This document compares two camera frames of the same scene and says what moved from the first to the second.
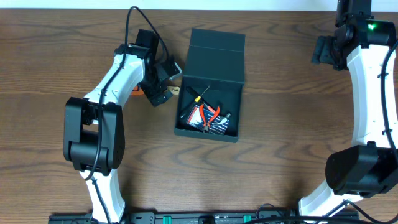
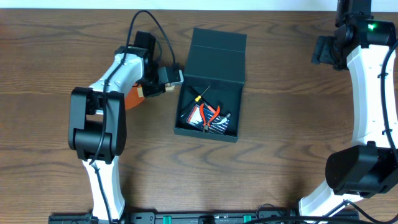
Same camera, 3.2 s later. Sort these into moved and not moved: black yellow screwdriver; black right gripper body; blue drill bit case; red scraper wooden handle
Moved: red scraper wooden handle
Not moved: black yellow screwdriver; blue drill bit case; black right gripper body
